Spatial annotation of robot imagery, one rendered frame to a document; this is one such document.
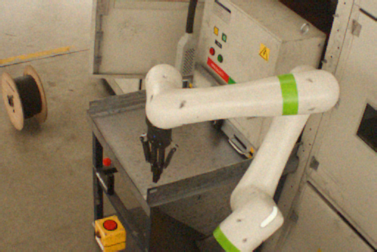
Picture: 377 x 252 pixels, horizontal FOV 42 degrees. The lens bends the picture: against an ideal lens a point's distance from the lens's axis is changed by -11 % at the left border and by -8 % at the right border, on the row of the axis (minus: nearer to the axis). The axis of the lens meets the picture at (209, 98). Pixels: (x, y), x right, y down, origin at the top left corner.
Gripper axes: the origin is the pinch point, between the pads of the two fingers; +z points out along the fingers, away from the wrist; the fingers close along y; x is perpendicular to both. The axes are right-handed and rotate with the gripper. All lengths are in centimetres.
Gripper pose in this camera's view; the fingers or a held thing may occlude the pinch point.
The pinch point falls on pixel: (156, 172)
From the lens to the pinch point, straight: 178.1
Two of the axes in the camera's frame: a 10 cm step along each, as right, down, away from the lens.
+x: -3.6, 4.7, -8.1
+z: -1.2, 8.3, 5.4
